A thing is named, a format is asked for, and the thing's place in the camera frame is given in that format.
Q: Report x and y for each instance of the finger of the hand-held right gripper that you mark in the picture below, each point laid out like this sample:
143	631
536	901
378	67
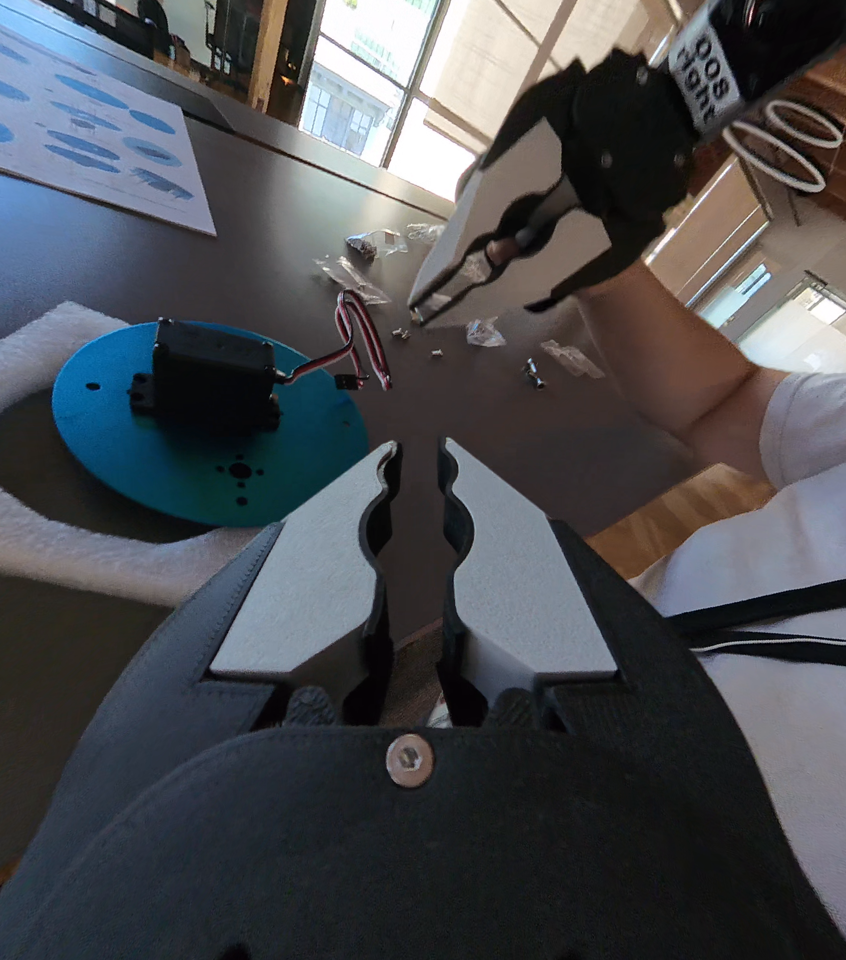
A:
498	180
543	270

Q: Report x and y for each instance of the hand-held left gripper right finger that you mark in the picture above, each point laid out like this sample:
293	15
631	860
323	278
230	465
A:
535	600

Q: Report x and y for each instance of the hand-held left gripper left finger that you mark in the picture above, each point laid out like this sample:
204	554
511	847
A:
303	600

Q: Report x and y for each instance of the blue round metal plate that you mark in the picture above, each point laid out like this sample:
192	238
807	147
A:
303	450

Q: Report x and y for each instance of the black servo motor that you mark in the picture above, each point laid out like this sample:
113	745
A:
205	367

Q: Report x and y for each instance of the person's right forearm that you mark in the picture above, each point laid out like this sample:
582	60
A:
692	375

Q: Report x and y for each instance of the dark grey desk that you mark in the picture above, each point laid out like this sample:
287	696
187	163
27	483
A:
93	247

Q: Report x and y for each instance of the person's right hand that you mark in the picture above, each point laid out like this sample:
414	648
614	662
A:
501	250

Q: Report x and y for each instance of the small clear bag with screws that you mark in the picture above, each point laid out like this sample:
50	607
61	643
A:
484	332

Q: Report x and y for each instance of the flat clear plastic bag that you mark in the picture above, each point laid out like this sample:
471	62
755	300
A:
351	277
573	358

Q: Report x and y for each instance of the clear bag with dark screws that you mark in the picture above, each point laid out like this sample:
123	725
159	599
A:
363	245

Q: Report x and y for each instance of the large window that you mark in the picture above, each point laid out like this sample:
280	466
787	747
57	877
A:
378	75

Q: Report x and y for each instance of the person in white shirt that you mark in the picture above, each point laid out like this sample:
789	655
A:
805	750

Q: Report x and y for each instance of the folded printed instruction sheet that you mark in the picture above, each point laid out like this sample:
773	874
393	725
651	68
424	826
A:
55	150

